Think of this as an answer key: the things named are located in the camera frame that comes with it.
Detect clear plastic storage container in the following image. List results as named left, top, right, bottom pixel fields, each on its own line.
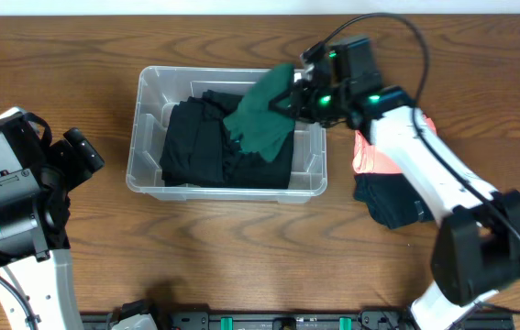
left=126, top=66, right=327, bottom=204

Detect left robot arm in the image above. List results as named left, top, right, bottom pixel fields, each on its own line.
left=0, top=107, right=105, bottom=330

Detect dark navy garment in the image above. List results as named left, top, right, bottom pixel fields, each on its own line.
left=353, top=173, right=435, bottom=229

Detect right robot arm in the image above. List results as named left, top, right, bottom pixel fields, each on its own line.
left=269, top=70, right=520, bottom=329

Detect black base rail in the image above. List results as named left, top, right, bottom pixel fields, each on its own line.
left=80, top=300, right=515, bottom=330

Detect dark green garment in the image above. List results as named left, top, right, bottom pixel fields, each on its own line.
left=223, top=63, right=295, bottom=162

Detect pink garment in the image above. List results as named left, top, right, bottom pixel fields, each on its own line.
left=351, top=114, right=437, bottom=175

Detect large black garment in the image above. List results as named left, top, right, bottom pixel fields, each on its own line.
left=160, top=90, right=293, bottom=189

